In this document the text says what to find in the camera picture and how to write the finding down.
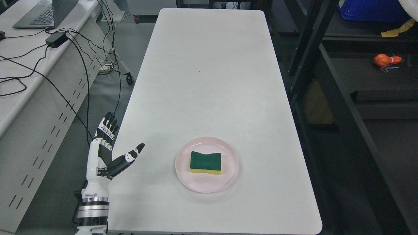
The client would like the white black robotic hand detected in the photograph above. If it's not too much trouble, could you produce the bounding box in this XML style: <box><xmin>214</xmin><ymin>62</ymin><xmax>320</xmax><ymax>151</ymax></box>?
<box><xmin>82</xmin><ymin>113</ymin><xmax>145</xmax><ymax>202</ymax></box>

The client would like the green yellow sponge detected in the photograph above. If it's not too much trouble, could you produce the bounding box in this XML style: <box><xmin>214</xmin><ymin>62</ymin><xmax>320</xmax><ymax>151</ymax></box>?
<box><xmin>189</xmin><ymin>151</ymin><xmax>221</xmax><ymax>175</ymax></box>

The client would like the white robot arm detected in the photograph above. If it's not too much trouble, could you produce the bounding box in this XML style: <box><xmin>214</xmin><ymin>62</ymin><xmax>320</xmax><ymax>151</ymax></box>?
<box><xmin>76</xmin><ymin>196</ymin><xmax>110</xmax><ymax>235</ymax></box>

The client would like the black metal shelf rack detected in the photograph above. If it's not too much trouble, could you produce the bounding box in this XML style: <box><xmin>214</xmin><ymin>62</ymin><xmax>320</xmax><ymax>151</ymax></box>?
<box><xmin>259</xmin><ymin>0</ymin><xmax>417</xmax><ymax>235</ymax></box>

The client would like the white power strip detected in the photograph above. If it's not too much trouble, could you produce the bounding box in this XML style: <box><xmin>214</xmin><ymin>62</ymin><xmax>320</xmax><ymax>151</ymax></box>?
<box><xmin>99</xmin><ymin>64</ymin><xmax>114</xmax><ymax>73</ymax></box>

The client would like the pink round plate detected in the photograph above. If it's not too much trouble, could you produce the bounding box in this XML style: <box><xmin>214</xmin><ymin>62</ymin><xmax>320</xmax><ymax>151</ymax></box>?
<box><xmin>175</xmin><ymin>137</ymin><xmax>239</xmax><ymax>193</ymax></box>

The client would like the white side desk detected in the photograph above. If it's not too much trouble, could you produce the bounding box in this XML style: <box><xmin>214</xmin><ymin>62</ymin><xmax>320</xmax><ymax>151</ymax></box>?
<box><xmin>0</xmin><ymin>0</ymin><xmax>100</xmax><ymax>234</ymax></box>

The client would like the white rectangular table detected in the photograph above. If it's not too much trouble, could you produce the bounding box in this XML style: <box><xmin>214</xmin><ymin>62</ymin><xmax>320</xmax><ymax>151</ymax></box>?
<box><xmin>109</xmin><ymin>8</ymin><xmax>323</xmax><ymax>235</ymax></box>

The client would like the black power adapter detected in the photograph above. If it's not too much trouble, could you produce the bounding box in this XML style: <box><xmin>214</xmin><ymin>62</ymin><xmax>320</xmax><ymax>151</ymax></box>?
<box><xmin>45</xmin><ymin>31</ymin><xmax>69</xmax><ymax>49</ymax></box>

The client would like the grey laptop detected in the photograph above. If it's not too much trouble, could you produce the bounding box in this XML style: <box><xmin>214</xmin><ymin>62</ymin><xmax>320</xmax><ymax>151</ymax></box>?
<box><xmin>12</xmin><ymin>0</ymin><xmax>79</xmax><ymax>29</ymax></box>

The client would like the orange plastic bag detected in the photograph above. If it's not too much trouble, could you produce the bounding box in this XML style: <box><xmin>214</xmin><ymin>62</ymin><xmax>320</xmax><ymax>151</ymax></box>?
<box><xmin>373</xmin><ymin>54</ymin><xmax>403</xmax><ymax>68</ymax></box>

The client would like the blue plastic bin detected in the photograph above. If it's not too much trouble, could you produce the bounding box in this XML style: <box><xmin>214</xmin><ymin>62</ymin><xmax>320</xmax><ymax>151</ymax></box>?
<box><xmin>337</xmin><ymin>0</ymin><xmax>411</xmax><ymax>23</ymax></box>

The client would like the yellow tape strip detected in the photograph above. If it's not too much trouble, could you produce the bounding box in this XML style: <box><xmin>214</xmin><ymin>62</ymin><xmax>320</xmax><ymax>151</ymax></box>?
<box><xmin>381</xmin><ymin>18</ymin><xmax>416</xmax><ymax>38</ymax></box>

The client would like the black power cable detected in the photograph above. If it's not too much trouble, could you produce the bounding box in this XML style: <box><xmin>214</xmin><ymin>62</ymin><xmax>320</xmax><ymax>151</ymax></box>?
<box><xmin>0</xmin><ymin>28</ymin><xmax>122</xmax><ymax>146</ymax></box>

